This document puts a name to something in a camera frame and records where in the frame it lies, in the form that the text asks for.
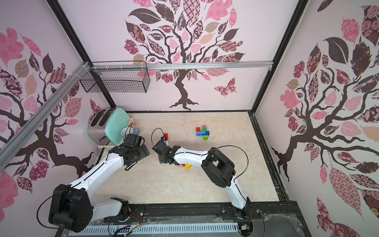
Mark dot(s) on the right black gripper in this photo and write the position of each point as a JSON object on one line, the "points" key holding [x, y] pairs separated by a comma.
{"points": [[161, 146]]}

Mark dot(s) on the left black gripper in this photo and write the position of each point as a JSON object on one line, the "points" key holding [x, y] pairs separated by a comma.
{"points": [[144, 152]]}

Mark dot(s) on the blue long lego brick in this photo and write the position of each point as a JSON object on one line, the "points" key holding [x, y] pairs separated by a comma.
{"points": [[203, 133]]}

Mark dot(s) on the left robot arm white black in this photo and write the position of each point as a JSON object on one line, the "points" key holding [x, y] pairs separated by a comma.
{"points": [[71, 206]]}

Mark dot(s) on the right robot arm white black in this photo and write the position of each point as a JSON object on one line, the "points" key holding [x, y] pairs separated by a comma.
{"points": [[219, 169]]}

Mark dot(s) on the blue floral mug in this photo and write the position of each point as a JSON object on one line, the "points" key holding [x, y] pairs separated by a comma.
{"points": [[129, 130]]}

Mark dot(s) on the pink patterned small jar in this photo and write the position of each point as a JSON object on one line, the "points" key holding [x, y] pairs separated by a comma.
{"points": [[132, 123]]}

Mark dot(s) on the mint green toaster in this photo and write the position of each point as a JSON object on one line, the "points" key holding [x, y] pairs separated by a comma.
{"points": [[105, 127]]}

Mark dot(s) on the black wire basket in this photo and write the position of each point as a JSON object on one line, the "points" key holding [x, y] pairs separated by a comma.
{"points": [[117, 77]]}

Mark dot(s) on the white slotted cable duct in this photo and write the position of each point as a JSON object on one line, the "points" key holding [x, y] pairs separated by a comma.
{"points": [[156, 230]]}

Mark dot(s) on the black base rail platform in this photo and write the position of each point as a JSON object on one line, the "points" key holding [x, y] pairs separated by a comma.
{"points": [[281, 219]]}

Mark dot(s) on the aluminium frame rail left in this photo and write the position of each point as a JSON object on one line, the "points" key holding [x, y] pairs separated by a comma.
{"points": [[11, 148]]}

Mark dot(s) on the aluminium frame rail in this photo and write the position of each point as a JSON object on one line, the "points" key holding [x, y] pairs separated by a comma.
{"points": [[11, 148], [185, 66]]}

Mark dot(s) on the aluminium frame rail back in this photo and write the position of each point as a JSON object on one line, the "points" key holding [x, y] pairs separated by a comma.
{"points": [[185, 66]]}

